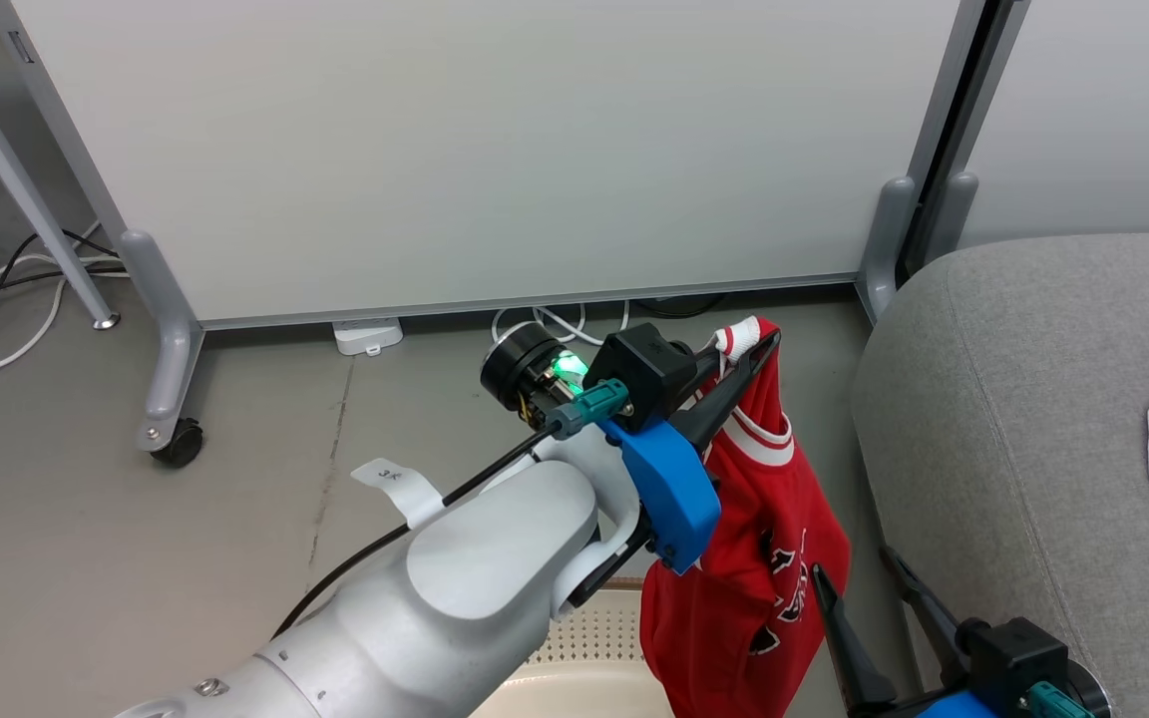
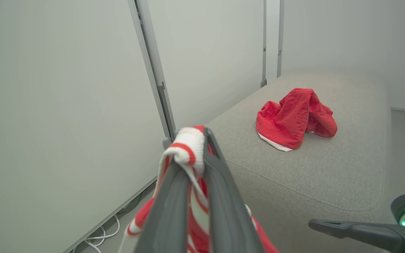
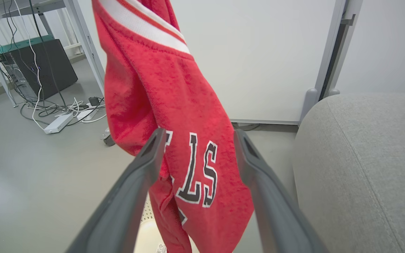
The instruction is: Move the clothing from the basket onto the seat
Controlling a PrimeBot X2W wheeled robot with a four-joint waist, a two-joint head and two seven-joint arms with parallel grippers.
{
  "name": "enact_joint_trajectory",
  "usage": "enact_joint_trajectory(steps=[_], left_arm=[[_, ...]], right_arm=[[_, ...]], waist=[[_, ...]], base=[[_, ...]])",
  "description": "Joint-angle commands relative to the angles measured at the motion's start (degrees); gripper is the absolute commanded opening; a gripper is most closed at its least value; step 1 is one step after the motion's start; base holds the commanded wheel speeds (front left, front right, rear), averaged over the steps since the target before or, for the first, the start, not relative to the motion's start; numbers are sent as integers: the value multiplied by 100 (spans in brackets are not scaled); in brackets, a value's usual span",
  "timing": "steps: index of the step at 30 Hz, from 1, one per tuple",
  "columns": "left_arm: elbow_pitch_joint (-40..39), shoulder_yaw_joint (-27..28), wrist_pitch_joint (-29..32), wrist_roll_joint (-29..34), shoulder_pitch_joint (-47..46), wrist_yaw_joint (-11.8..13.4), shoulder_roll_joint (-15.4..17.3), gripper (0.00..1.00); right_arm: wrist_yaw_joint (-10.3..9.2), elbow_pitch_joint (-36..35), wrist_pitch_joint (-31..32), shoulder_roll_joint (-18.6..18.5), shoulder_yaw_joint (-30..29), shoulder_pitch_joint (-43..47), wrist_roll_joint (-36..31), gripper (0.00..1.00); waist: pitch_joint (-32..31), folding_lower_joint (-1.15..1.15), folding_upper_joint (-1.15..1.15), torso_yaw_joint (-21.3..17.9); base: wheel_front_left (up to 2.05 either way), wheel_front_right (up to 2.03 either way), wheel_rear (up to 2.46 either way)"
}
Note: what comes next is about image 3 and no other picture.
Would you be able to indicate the teal shelf board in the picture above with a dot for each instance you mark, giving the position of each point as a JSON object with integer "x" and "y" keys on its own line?
{"x": 16, "y": 45}

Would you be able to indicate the black computer tower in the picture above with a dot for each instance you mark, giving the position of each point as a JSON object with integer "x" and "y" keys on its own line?
{"x": 51, "y": 66}

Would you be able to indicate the long white power strip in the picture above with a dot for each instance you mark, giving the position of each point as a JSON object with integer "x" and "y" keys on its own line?
{"x": 58, "y": 123}

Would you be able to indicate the small white printed label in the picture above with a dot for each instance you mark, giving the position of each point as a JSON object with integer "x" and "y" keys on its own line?
{"x": 161, "y": 248}

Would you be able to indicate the red basketball jersey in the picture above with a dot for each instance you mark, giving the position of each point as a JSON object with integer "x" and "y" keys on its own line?
{"x": 160, "y": 88}

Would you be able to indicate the white perforated laundry basket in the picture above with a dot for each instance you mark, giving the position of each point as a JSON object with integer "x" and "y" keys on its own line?
{"x": 146, "y": 235}

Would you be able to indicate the narrow white partition panel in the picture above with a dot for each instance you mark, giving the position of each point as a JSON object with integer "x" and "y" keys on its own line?
{"x": 392, "y": 42}

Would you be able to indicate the grey fabric sofa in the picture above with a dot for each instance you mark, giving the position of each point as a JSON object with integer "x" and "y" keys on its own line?
{"x": 364, "y": 168}

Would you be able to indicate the black caster wheel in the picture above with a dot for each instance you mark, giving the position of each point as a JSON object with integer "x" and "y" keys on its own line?
{"x": 109, "y": 140}

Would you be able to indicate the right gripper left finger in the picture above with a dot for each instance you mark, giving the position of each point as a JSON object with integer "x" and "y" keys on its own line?
{"x": 118, "y": 211}

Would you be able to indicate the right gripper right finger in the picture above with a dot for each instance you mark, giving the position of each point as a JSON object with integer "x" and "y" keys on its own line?
{"x": 280, "y": 225}

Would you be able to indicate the wide white partition panel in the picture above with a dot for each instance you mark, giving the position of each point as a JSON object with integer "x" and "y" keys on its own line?
{"x": 258, "y": 52}

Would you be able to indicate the short white power strip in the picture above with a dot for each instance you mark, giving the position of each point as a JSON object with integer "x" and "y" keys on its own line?
{"x": 87, "y": 114}

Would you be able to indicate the black plug adapter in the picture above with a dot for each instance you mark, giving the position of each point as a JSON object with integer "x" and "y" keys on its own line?
{"x": 94, "y": 101}

